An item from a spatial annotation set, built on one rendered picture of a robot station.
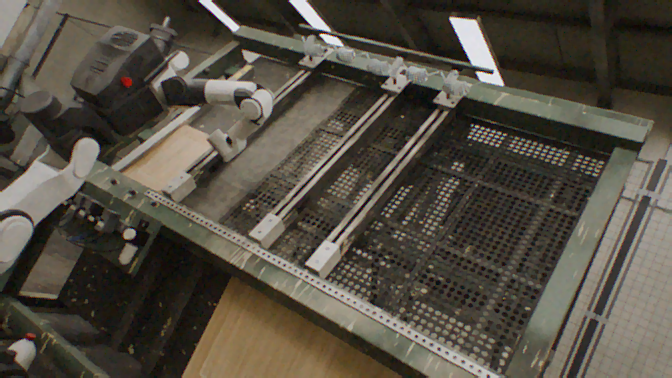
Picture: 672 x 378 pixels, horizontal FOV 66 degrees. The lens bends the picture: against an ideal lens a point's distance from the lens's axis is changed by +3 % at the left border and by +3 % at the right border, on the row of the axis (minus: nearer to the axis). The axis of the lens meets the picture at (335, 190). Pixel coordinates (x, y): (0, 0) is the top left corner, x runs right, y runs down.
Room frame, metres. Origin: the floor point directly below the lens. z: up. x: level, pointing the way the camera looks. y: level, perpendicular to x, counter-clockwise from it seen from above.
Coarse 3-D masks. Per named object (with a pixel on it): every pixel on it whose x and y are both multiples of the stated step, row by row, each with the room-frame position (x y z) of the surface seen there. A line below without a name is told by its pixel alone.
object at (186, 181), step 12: (312, 36) 2.50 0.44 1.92; (324, 48) 2.66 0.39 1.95; (312, 60) 2.60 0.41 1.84; (300, 72) 2.60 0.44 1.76; (312, 72) 2.60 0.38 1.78; (288, 84) 2.55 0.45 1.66; (300, 84) 2.56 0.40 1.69; (276, 96) 2.50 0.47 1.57; (288, 96) 2.52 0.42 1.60; (276, 108) 2.48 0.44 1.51; (204, 156) 2.27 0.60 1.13; (216, 156) 2.28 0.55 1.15; (192, 168) 2.24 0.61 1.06; (204, 168) 2.25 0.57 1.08; (216, 168) 2.31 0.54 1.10; (180, 180) 2.19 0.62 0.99; (192, 180) 2.22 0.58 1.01; (168, 192) 2.15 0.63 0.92; (180, 192) 2.19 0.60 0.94
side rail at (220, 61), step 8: (224, 48) 2.92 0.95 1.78; (232, 48) 2.92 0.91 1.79; (240, 48) 2.96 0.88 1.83; (216, 56) 2.88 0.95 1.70; (224, 56) 2.89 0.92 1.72; (232, 56) 2.94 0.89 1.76; (240, 56) 2.99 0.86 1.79; (200, 64) 2.85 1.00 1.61; (208, 64) 2.83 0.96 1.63; (216, 64) 2.87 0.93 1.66; (224, 64) 2.91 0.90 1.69; (232, 64) 2.96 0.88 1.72; (192, 72) 2.80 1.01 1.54; (200, 72) 2.80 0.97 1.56; (216, 72) 2.89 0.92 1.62; (160, 120) 2.72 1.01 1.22; (144, 128) 2.66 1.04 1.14; (152, 128) 2.69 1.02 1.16; (120, 136) 2.57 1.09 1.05; (128, 136) 2.60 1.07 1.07; (136, 136) 2.64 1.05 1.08; (120, 144) 2.58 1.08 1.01; (128, 144) 2.62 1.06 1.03; (104, 152) 2.53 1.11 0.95; (112, 152) 2.57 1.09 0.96; (104, 160) 2.55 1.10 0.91
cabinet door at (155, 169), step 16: (192, 128) 2.51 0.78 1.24; (160, 144) 2.46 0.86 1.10; (176, 144) 2.45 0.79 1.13; (192, 144) 2.43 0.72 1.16; (208, 144) 2.41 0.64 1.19; (144, 160) 2.40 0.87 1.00; (160, 160) 2.39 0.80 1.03; (176, 160) 2.37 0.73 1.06; (192, 160) 2.36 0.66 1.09; (144, 176) 2.33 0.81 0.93; (160, 176) 2.32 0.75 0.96; (160, 192) 2.24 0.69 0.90
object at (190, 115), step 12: (240, 72) 2.75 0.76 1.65; (252, 72) 2.78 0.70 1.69; (192, 108) 2.59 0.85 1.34; (204, 108) 2.61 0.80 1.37; (180, 120) 2.53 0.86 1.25; (192, 120) 2.57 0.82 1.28; (168, 132) 2.49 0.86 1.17; (144, 144) 2.45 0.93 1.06; (156, 144) 2.46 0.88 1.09; (132, 156) 2.40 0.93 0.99; (120, 168) 2.36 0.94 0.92
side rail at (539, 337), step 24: (624, 168) 1.88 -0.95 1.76; (600, 192) 1.83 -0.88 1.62; (600, 216) 1.76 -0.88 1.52; (576, 240) 1.72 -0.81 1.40; (576, 264) 1.66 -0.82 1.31; (552, 288) 1.62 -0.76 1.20; (576, 288) 1.72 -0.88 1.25; (552, 312) 1.57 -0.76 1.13; (528, 336) 1.53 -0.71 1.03; (552, 336) 1.52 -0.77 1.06; (528, 360) 1.49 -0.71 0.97
